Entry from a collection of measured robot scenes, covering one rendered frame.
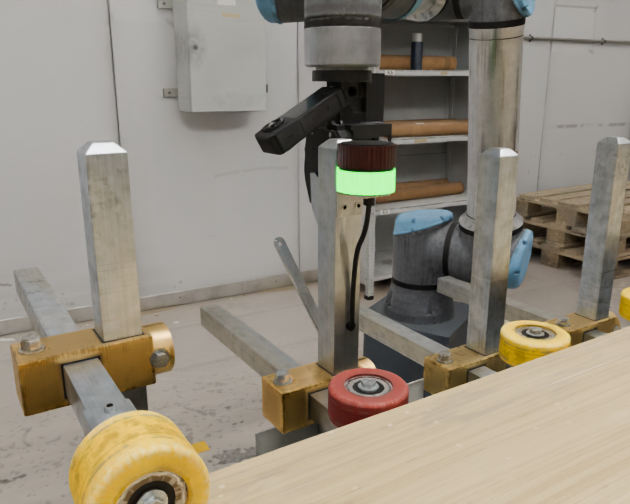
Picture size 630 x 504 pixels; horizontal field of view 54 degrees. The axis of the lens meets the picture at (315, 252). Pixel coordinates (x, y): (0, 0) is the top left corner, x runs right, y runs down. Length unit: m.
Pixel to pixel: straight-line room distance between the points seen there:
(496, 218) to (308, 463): 0.44
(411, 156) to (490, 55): 2.68
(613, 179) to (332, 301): 0.51
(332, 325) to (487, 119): 0.81
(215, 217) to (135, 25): 1.05
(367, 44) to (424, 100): 3.33
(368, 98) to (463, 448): 0.42
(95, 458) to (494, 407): 0.36
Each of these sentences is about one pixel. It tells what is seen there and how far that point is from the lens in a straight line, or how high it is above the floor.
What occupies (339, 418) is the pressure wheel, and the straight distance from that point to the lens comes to 0.61.
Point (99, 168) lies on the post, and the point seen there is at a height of 1.13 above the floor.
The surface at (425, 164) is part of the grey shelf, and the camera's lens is 4.10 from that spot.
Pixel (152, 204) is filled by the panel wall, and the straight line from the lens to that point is 3.33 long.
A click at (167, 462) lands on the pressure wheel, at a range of 0.42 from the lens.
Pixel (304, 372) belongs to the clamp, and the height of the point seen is 0.87.
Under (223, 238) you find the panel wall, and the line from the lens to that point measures 3.49.
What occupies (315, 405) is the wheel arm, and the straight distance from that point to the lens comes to 0.70.
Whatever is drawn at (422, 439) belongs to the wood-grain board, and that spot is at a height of 0.90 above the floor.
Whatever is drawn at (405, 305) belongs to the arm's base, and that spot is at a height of 0.64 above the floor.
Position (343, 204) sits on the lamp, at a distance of 0.66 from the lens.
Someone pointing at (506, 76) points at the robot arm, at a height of 1.21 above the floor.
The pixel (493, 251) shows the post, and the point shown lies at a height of 0.98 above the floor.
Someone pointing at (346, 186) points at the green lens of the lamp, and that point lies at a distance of 0.62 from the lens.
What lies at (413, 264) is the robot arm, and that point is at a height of 0.75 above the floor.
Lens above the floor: 1.20
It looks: 16 degrees down
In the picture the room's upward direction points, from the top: straight up
